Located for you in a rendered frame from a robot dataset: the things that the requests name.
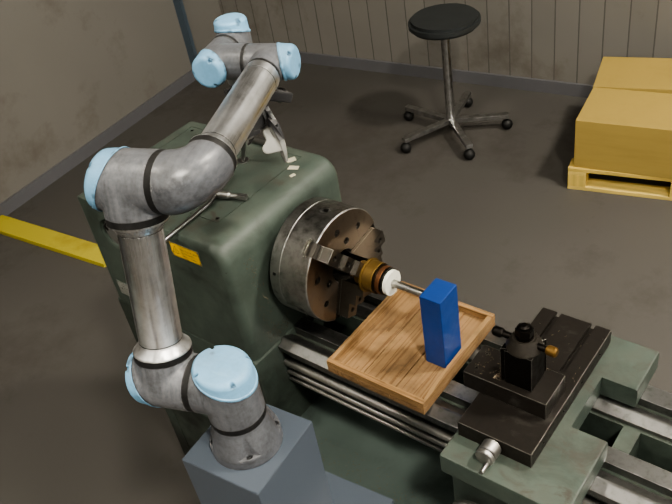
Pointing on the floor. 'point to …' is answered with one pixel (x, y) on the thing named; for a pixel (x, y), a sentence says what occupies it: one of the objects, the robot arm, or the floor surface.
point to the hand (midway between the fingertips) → (269, 152)
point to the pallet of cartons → (626, 129)
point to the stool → (440, 14)
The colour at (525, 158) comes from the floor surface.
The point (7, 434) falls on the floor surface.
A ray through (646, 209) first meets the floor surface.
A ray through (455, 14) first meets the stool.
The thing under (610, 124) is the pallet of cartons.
